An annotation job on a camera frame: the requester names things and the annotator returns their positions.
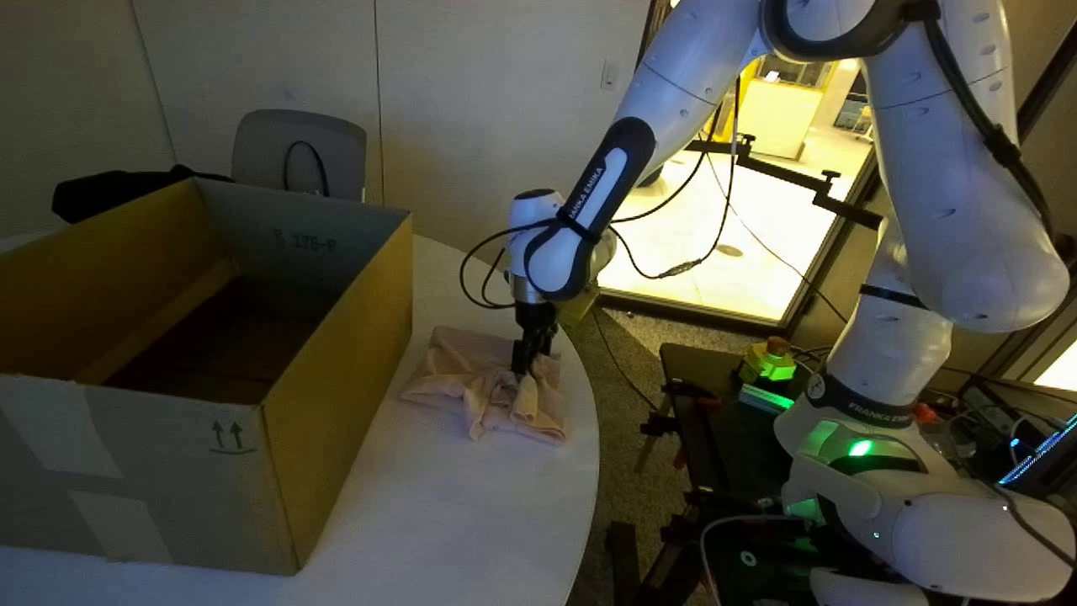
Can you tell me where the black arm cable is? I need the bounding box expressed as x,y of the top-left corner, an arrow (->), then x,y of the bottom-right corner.
453,65 -> 742,311

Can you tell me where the cream yellow cloth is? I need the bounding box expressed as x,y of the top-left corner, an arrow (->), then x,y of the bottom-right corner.
398,327 -> 570,444

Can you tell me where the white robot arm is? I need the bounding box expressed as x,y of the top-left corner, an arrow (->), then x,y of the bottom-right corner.
511,0 -> 1074,606

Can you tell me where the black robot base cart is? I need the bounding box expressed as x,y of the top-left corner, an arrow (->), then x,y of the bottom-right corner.
602,338 -> 1077,606

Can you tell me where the brown cardboard box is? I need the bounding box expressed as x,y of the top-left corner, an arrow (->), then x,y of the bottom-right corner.
0,177 -> 413,574

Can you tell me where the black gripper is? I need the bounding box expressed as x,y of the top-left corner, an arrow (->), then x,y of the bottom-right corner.
511,301 -> 555,375

